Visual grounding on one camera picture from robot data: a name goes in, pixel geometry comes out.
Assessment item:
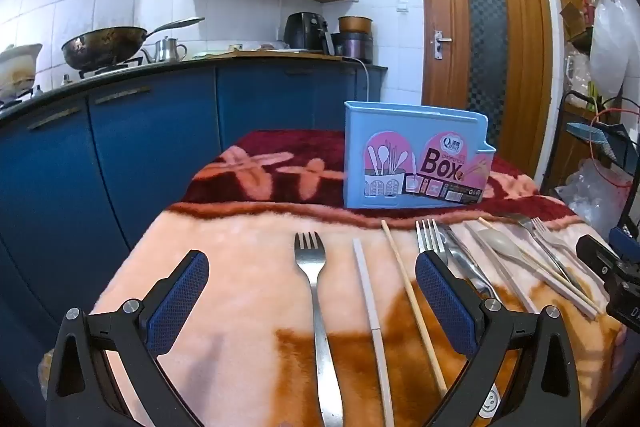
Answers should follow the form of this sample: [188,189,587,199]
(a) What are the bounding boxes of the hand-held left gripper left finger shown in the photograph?
[46,250,210,427]

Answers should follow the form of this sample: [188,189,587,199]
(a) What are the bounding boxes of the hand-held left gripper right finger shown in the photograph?
[415,251,596,427]

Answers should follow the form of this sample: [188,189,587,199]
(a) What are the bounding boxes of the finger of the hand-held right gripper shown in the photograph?
[609,227,640,260]
[576,234,625,280]

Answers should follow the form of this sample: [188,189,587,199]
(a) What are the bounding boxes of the wooden chopstick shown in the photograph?
[477,217,587,304]
[381,219,448,399]

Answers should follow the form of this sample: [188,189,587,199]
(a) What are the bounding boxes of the white plastic fork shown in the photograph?
[531,217,608,288]

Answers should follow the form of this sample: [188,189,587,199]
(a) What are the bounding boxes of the white chopstick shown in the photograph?
[352,238,396,427]

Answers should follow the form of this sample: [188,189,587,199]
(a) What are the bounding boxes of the light blue utensil box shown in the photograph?
[343,101,497,210]

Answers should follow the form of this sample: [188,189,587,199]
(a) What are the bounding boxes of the steel table knife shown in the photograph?
[437,223,503,304]

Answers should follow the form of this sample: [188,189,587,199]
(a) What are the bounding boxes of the clear plastic bag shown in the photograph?
[555,159,633,229]

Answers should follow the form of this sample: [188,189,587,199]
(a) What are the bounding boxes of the white plastic knife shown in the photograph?
[462,221,540,314]

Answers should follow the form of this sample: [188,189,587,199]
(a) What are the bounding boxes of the red and peach plush blanket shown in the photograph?
[90,129,632,427]

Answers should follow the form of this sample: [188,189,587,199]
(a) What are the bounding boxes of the beige plastic spoon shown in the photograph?
[475,227,600,320]

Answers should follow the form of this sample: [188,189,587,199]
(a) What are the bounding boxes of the black metal rack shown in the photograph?
[542,89,640,238]

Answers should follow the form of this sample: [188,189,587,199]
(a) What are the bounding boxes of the blue base cabinets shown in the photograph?
[0,56,389,408]

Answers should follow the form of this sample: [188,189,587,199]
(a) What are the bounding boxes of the white plastic bag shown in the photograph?
[590,0,640,104]

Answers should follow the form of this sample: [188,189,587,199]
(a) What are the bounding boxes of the steel kettle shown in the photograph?
[141,37,188,64]

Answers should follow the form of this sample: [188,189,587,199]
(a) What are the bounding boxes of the black wok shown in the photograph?
[61,17,206,72]

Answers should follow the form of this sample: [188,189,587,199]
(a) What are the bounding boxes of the rice cooker pot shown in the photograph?
[331,32,374,60]

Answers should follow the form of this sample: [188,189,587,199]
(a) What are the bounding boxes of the white ceramic pot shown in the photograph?
[0,43,44,100]

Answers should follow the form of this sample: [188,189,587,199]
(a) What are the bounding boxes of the black air fryer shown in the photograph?
[283,12,332,54]

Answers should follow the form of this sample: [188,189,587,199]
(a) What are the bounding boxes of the orange pot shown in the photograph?
[338,16,373,34]

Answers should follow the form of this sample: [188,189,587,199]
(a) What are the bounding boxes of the red cable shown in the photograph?
[589,106,640,192]

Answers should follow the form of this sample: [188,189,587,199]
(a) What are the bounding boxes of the white power cable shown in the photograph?
[356,56,374,102]

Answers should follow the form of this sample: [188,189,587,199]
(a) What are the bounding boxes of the silver door handle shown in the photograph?
[433,32,453,60]

